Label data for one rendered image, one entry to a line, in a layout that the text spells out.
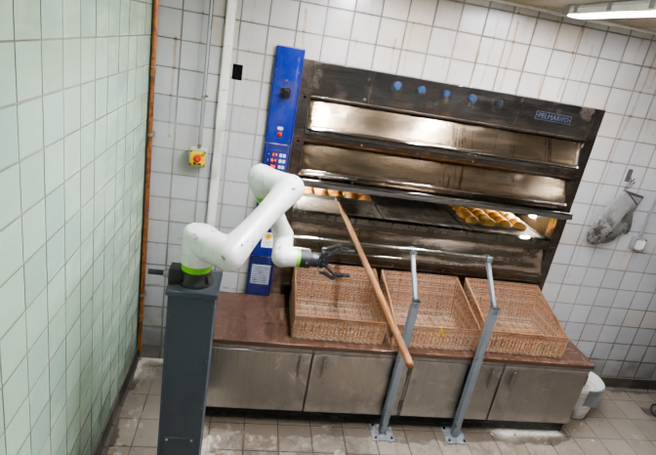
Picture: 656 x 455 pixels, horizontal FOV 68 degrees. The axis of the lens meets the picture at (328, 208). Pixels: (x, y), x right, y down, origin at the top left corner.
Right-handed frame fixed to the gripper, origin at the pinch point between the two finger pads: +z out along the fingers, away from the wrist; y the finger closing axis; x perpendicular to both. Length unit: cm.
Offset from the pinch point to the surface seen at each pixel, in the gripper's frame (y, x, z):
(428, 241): 10, -69, 69
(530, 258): 13, -67, 146
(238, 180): -15, -69, -61
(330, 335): 56, -19, 3
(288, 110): -62, -65, -37
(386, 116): -67, -69, 22
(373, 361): 68, -13, 30
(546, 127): -77, -67, 126
